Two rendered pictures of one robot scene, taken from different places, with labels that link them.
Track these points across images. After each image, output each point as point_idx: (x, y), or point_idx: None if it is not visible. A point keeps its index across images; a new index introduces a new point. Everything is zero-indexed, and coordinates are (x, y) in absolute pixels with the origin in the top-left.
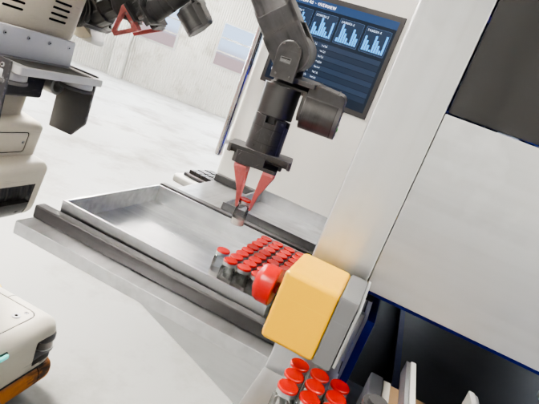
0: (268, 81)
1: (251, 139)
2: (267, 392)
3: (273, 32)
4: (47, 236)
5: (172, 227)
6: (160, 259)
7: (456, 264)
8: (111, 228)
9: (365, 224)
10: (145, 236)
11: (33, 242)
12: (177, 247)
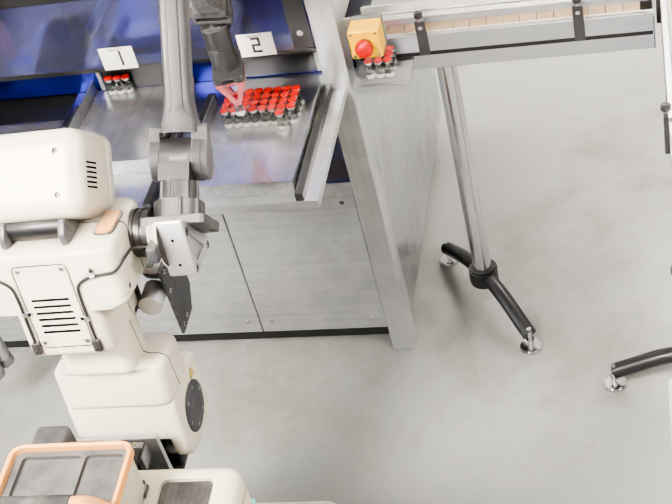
0: (220, 29)
1: (234, 63)
2: (372, 81)
3: (224, 3)
4: (320, 183)
5: (229, 169)
6: (308, 133)
7: None
8: (300, 156)
9: (336, 4)
10: (264, 166)
11: (322, 195)
12: (261, 152)
